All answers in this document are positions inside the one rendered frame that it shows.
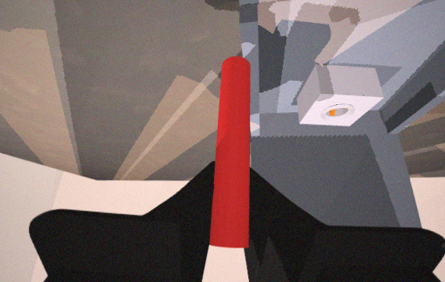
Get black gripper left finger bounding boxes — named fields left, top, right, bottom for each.
left=29, top=161, right=215, bottom=282

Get red peg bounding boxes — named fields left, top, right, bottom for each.
left=209, top=56, right=251, bottom=248

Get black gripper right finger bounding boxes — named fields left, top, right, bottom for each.
left=244, top=167, right=445, bottom=282

